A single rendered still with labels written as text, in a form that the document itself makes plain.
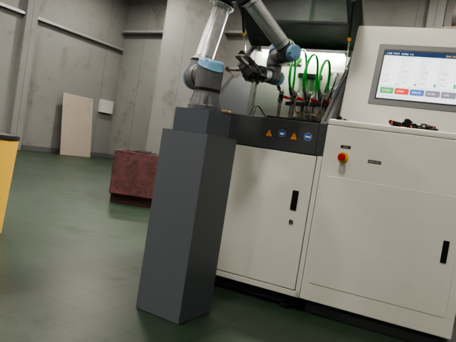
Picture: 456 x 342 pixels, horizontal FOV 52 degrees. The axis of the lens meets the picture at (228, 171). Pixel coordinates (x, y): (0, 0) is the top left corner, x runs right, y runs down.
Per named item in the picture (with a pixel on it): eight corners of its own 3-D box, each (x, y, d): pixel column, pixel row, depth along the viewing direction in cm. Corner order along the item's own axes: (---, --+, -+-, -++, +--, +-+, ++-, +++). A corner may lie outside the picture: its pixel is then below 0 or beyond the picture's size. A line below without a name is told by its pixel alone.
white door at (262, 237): (182, 260, 262) (201, 139, 260) (184, 259, 265) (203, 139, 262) (294, 290, 236) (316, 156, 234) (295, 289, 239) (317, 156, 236)
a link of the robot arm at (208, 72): (199, 85, 199) (205, 53, 198) (188, 87, 211) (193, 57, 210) (225, 91, 204) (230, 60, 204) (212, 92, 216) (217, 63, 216)
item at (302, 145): (204, 138, 259) (209, 110, 259) (207, 139, 263) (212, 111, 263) (314, 155, 235) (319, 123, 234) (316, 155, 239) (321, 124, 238)
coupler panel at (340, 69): (319, 114, 285) (327, 63, 284) (320, 115, 288) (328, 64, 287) (340, 116, 280) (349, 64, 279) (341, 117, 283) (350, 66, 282)
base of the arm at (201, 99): (208, 110, 197) (212, 86, 197) (180, 107, 205) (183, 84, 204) (226, 115, 210) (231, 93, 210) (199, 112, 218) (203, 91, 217)
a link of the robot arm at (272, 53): (291, 45, 230) (288, 67, 231) (279, 47, 240) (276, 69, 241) (277, 41, 227) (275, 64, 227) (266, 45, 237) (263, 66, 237)
